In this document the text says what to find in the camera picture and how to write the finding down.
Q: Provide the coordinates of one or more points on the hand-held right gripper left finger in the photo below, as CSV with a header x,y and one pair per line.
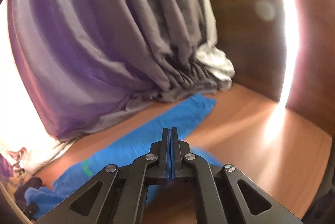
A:
x,y
165,153

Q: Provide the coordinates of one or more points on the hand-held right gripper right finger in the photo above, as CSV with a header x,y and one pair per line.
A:
x,y
174,153

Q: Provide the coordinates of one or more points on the blue pants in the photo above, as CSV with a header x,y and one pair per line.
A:
x,y
154,132

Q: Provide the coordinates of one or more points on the grey purple curtain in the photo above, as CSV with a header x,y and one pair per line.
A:
x,y
91,43

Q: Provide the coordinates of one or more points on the black cloth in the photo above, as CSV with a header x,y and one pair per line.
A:
x,y
31,184

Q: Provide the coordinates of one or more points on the patterned woven cloth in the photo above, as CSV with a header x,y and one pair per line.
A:
x,y
11,182

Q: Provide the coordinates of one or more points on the purple cloth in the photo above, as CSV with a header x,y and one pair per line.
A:
x,y
4,167

